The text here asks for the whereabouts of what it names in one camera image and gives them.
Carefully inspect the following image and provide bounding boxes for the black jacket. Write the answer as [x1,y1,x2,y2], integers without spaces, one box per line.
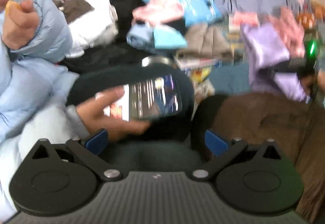
[58,0,178,75]

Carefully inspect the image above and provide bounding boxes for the person in light-blue jacket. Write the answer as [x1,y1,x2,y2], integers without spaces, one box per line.
[0,0,89,217]

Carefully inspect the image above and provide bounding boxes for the pink fleece cloth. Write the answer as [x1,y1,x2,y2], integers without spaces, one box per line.
[132,0,186,25]

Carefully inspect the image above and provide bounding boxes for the smartphone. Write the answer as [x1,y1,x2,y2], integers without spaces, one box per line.
[102,74,183,121]

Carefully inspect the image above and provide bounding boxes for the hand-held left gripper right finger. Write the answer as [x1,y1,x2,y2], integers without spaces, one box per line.
[190,128,283,181]

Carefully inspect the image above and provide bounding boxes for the white fluffy cloth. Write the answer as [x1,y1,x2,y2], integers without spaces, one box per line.
[65,0,118,58]

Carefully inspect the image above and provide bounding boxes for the folded pink towel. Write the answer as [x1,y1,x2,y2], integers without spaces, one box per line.
[232,12,259,26]

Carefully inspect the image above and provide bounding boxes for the taupe pants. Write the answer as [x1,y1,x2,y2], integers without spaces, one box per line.
[175,23,234,62]

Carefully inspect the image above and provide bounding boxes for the metal can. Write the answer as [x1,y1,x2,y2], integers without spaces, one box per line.
[141,56,176,68]

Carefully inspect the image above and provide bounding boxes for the light blue cloth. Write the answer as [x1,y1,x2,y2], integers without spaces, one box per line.
[126,22,156,48]

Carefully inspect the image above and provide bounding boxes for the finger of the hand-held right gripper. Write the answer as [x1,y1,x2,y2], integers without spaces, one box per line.
[272,58,306,73]

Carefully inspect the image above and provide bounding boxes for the red white blue packet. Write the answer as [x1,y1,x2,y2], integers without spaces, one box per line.
[175,58,222,75]

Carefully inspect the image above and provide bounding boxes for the brown fleece cloth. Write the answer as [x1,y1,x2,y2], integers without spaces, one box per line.
[195,92,325,222]

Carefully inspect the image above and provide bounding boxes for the pink fuzzy jacket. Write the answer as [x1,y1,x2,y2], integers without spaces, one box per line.
[266,7,305,58]

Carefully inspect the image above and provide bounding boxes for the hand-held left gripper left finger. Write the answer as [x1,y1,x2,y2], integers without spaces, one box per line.
[30,128,124,181]

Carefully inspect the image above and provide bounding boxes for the purple sweater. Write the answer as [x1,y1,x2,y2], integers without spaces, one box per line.
[240,22,309,101]

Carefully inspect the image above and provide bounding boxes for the orange snack piece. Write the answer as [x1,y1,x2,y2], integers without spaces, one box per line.
[5,0,21,14]

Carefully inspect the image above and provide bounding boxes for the dark green pants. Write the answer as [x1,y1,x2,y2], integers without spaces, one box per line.
[67,63,204,179]

